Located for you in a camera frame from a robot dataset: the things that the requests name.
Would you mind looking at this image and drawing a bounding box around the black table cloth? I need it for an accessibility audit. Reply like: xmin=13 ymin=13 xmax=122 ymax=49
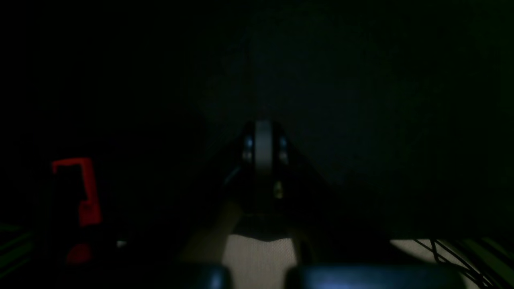
xmin=1 ymin=0 xmax=513 ymax=262

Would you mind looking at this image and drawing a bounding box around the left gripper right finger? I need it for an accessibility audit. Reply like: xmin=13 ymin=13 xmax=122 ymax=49
xmin=263 ymin=120 xmax=402 ymax=267

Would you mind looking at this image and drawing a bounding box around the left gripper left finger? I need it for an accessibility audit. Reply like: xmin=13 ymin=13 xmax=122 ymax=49
xmin=173 ymin=121 xmax=257 ymax=265

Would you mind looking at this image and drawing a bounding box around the orange black clamp left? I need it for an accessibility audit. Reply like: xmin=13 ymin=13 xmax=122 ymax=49
xmin=51 ymin=157 xmax=103 ymax=265

